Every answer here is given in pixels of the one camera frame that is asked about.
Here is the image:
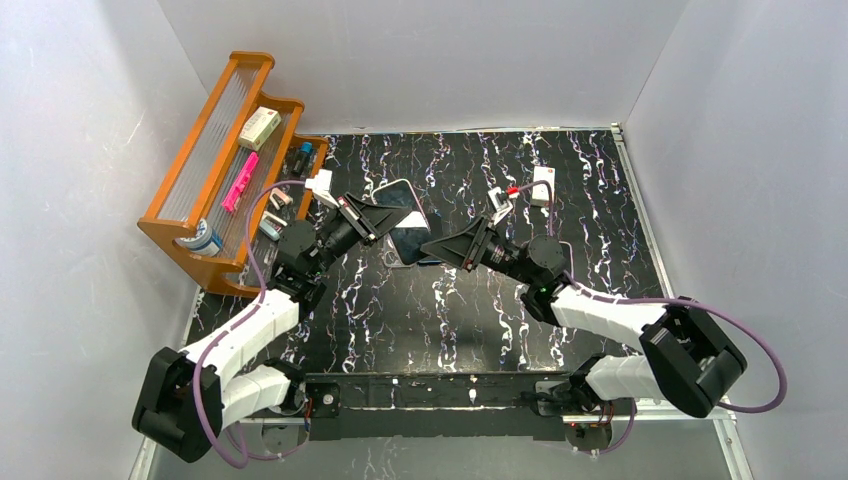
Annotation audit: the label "black phone from cream case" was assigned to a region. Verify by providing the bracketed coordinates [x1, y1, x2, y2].
[389, 211, 431, 266]

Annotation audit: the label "black phone pink case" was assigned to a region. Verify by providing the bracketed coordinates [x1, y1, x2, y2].
[559, 241, 574, 267]

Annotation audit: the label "clear phone case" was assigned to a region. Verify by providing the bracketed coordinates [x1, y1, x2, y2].
[382, 235, 407, 269]

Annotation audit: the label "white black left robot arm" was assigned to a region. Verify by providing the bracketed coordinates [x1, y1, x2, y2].
[131, 194, 412, 469]

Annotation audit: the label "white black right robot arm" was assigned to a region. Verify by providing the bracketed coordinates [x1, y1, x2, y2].
[421, 217, 747, 418]

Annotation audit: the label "white box red labels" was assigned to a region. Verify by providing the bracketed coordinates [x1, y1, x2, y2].
[530, 166, 556, 207]

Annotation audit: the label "blue capped black marker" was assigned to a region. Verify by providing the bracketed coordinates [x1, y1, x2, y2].
[290, 142, 313, 178]

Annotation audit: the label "orange wooden shelf rack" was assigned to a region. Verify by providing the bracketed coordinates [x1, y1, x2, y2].
[137, 51, 329, 297]

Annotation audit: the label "pink highlighter pen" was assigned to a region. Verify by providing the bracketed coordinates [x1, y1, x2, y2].
[221, 152, 259, 214]

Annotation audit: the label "blue white round container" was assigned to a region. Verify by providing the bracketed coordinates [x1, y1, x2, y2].
[176, 218, 223, 257]

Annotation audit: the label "white red box on shelf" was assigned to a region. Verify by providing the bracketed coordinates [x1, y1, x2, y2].
[237, 107, 282, 151]

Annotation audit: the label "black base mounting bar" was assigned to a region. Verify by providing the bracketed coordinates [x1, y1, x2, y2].
[261, 370, 614, 458]

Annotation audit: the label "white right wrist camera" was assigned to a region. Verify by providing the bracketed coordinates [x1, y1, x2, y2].
[487, 187, 514, 229]

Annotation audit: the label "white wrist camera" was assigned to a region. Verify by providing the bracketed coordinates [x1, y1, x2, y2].
[304, 169, 339, 209]
[487, 187, 514, 229]

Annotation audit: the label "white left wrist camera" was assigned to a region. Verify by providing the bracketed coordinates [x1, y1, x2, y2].
[304, 169, 339, 209]

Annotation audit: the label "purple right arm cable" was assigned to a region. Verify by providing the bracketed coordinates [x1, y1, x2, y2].
[513, 182, 789, 457]

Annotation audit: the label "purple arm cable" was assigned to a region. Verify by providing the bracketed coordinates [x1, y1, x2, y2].
[192, 180, 313, 470]
[513, 182, 789, 457]

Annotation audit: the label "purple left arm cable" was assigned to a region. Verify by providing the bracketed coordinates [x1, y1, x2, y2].
[192, 180, 313, 470]

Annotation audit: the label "aluminium rail along wall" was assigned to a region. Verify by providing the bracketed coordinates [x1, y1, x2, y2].
[610, 122, 754, 480]

